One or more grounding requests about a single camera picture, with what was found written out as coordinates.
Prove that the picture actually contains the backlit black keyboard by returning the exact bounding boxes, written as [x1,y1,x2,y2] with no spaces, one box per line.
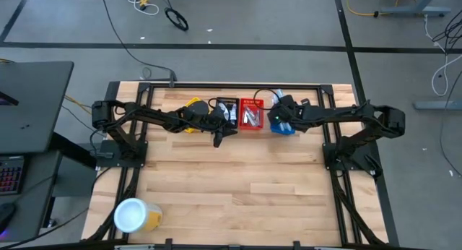
[0,155,25,197]

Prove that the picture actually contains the black computer mouse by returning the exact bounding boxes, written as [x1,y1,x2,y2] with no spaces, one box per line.
[0,202,17,235]

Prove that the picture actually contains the red plastic basket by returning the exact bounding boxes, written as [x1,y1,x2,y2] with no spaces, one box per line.
[238,98,266,132]

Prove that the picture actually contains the yellow plastic basket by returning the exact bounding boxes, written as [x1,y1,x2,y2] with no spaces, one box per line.
[182,96,203,134]

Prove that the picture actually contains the white cable bundle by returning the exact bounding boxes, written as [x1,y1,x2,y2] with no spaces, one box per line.
[121,0,160,16]

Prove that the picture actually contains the coiled black cable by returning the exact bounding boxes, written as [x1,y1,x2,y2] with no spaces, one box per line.
[164,7,190,32]

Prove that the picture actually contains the long black floor cable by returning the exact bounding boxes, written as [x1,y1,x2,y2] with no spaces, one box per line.
[100,0,178,89]

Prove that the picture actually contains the dark grey desk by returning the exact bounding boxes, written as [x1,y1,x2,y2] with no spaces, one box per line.
[0,150,62,243]

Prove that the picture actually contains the black plastic basket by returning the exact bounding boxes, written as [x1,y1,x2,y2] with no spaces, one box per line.
[215,97,240,130]

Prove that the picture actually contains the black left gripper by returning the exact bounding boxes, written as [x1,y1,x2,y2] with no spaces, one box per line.
[201,107,239,149]

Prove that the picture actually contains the white floor cable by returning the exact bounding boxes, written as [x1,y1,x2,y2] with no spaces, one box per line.
[422,14,462,98]

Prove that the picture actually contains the white yellow wipes canister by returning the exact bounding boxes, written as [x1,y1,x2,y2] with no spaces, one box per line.
[113,197,163,234]

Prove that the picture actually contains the grey desk leg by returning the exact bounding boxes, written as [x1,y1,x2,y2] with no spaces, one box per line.
[378,0,452,18]

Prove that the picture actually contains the grey desk foot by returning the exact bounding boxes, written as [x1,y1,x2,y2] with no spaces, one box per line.
[413,99,462,111]

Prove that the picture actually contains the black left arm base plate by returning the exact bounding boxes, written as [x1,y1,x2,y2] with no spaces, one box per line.
[95,139,149,168]

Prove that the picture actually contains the yellow floor cable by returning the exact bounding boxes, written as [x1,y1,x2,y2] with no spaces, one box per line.
[346,0,418,18]

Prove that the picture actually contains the black cable bundle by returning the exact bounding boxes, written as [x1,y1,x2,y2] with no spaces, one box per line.
[431,7,462,56]

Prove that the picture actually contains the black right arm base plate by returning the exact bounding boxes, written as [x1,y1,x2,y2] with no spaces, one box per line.
[322,143,383,171]

